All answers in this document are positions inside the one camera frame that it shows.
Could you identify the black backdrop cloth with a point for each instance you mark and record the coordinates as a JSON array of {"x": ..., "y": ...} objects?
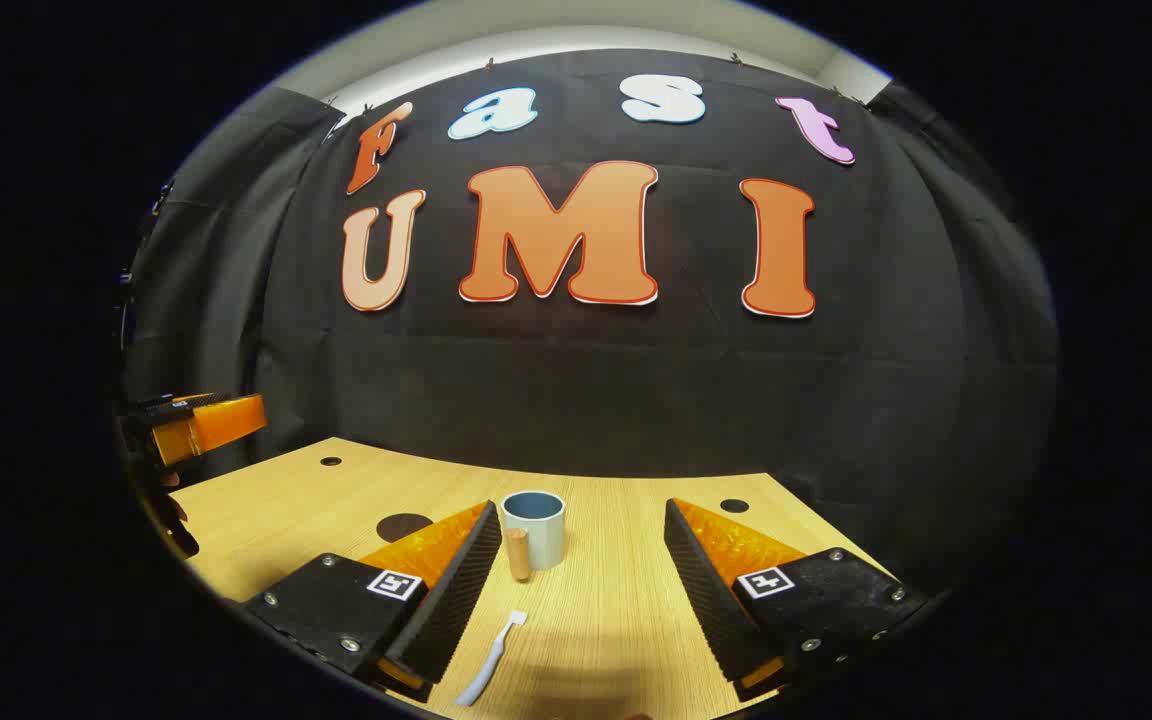
[{"x": 636, "y": 400}]

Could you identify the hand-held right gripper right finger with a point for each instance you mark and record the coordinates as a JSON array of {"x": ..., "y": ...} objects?
[{"x": 701, "y": 600}]

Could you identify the dark brown round coaster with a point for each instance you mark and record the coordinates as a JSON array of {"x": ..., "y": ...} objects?
[{"x": 401, "y": 525}]

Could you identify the wooden desktop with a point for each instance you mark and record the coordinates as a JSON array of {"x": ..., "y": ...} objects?
[{"x": 596, "y": 640}]

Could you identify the light blue toothbrush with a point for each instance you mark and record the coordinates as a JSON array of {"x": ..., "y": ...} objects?
[{"x": 488, "y": 665}]

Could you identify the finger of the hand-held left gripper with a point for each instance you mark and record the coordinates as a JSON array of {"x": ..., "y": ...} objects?
[{"x": 216, "y": 420}]

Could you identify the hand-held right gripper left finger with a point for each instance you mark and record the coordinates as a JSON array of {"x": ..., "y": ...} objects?
[{"x": 456, "y": 600}]

